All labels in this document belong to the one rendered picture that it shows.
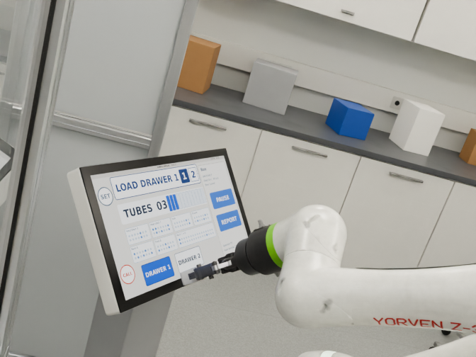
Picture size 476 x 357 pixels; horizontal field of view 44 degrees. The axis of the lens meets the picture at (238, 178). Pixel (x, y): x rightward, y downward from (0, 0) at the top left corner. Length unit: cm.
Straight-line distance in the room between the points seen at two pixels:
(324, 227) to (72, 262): 141
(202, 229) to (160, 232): 15
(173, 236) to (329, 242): 47
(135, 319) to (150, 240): 27
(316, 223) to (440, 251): 295
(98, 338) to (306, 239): 75
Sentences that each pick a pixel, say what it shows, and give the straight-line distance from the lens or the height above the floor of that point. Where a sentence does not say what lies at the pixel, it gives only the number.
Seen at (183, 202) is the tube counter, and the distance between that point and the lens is 143.
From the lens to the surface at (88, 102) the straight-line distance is 206.
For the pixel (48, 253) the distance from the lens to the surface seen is 230.
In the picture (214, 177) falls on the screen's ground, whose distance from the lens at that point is 155.
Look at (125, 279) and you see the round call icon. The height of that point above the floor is 101.
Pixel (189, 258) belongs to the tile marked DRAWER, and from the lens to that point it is 140.
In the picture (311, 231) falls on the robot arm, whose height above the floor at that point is 128.
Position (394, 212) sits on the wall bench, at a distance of 374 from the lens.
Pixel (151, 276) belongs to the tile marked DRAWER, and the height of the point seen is 100.
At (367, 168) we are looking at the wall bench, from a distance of 358.
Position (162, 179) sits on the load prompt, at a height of 116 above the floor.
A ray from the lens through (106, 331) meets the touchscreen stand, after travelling 157.
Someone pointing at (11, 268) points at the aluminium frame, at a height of 116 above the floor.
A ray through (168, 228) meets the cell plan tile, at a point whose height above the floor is 107.
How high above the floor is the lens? 166
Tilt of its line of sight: 19 degrees down
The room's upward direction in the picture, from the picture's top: 17 degrees clockwise
